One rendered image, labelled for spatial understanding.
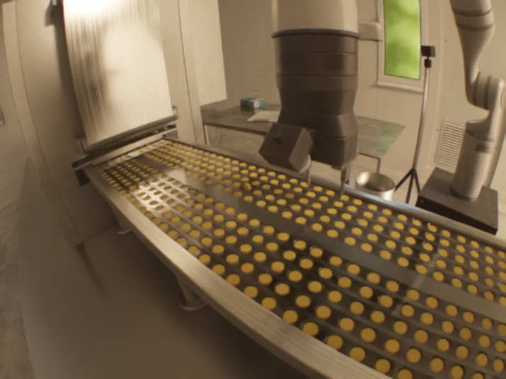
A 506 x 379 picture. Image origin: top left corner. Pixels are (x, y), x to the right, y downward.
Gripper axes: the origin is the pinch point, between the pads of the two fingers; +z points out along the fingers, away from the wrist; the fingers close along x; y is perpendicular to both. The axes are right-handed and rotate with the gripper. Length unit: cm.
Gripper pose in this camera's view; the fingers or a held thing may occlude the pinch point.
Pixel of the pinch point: (323, 195)
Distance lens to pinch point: 30.1
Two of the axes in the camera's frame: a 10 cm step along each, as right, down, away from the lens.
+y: -6.7, 4.1, -6.2
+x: 7.4, 2.9, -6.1
